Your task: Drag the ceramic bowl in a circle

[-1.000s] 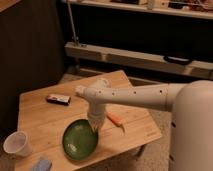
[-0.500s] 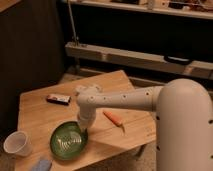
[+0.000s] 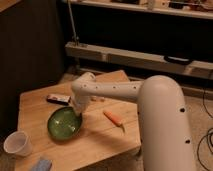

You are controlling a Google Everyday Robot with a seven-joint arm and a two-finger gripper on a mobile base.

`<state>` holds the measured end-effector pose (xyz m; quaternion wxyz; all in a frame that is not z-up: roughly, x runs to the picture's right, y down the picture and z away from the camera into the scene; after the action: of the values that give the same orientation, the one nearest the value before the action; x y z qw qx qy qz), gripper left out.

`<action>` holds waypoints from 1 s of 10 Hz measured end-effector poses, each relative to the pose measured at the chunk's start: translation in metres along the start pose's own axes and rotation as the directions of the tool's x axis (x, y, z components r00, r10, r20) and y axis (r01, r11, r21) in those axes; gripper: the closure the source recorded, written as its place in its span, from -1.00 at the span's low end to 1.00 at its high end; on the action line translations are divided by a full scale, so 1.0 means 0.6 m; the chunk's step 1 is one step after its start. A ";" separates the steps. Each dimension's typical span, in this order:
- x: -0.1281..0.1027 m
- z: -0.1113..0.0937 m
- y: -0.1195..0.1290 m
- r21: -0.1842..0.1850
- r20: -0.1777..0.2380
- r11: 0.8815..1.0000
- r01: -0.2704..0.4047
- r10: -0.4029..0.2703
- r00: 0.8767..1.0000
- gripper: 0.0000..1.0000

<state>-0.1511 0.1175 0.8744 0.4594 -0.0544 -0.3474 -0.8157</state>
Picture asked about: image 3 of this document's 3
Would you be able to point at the small dark box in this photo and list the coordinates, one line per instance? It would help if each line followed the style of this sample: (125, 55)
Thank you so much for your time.
(58, 99)

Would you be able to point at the orange carrot toy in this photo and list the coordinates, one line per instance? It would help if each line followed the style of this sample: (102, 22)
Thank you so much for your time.
(114, 119)

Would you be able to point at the black handle on beam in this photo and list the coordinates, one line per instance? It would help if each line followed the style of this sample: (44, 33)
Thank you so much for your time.
(177, 60)

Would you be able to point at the metal stand pole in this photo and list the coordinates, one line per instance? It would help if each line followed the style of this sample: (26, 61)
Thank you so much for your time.
(75, 36)

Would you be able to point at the white plastic cup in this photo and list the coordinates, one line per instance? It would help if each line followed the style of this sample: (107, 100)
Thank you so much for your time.
(18, 143)

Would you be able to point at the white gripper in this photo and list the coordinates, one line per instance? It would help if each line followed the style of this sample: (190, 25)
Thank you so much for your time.
(80, 103)

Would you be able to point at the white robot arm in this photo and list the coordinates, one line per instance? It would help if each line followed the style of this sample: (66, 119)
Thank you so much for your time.
(165, 129)

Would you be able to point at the upper wooden shelf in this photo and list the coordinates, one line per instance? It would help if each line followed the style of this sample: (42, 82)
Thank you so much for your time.
(148, 6)

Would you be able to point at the long white shelf beam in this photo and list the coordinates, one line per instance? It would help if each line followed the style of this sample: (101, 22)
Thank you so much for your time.
(137, 59)

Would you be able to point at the green ceramic bowl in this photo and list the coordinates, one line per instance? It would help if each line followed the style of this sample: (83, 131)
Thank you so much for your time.
(63, 124)

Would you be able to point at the blue sponge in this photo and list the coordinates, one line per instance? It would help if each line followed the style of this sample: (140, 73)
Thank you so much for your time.
(42, 165)

